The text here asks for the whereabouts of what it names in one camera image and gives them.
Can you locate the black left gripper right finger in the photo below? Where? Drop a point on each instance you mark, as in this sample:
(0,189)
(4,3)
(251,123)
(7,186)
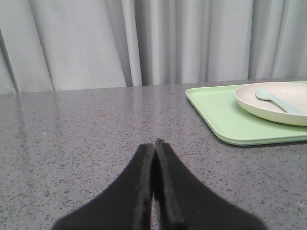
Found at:
(187,204)

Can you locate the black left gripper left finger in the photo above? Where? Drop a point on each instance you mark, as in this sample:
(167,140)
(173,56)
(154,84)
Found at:
(124,205)

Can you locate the light blue plastic spoon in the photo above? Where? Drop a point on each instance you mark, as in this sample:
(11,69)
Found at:
(267,96)

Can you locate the beige round plate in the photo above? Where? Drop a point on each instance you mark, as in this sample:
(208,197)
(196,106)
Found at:
(292,93)

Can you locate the light green plastic tray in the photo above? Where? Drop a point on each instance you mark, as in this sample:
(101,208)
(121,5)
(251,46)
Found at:
(232,124)

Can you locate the grey curtain backdrop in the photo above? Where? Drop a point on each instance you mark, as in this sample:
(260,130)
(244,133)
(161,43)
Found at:
(53,45)

